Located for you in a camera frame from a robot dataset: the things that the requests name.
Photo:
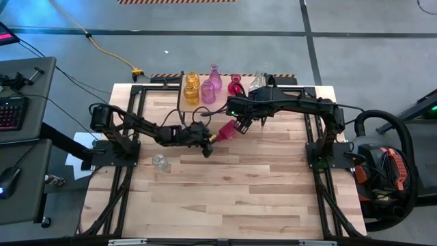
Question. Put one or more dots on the backlit keyboard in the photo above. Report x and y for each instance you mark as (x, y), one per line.
(12, 114)

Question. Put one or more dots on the black aluminium table frame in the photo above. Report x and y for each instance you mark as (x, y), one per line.
(307, 126)

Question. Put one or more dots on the red ribbed bottle vase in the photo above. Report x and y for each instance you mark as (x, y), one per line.
(226, 131)

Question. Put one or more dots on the dark screen with red glow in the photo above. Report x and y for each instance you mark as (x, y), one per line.
(7, 36)

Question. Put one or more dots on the silver aluminium bracket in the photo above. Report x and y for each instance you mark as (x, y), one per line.
(317, 243)
(126, 242)

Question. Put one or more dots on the black orange shop vacuum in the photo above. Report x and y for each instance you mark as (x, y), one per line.
(382, 164)

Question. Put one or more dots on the black clamp tool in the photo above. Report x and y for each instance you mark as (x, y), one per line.
(18, 82)

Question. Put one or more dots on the clear ribbed jar vase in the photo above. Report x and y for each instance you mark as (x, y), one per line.
(159, 161)

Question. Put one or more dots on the yellow glass jar vase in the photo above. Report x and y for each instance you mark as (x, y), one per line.
(191, 96)
(193, 80)

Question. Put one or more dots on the black caster wheel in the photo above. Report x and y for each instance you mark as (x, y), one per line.
(46, 222)

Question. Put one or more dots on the black computer mouse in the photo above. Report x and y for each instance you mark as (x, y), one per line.
(8, 181)

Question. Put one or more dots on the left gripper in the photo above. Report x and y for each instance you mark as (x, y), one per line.
(194, 135)

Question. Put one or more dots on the pink ribbed bottle vase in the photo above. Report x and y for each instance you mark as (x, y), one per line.
(208, 93)

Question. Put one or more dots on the tall pink ribbed vase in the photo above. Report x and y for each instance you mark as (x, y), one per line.
(215, 81)

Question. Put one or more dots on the wooden shelf with black frame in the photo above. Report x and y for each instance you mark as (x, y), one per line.
(222, 106)

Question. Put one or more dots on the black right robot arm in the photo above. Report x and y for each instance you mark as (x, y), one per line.
(300, 102)

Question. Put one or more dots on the tall clear faceted vase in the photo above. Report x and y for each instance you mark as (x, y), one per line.
(256, 83)

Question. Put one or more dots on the grey desk top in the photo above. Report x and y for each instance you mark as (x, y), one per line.
(30, 191)
(41, 102)

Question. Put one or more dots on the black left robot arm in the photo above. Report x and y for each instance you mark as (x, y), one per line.
(143, 126)

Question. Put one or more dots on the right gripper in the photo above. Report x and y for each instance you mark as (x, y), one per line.
(242, 107)

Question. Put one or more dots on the red bulbous glass vase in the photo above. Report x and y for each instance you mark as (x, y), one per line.
(233, 87)

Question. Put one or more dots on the black equipment with green light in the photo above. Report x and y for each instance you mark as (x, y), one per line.
(420, 109)

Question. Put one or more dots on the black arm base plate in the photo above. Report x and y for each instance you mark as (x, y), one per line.
(312, 160)
(133, 159)

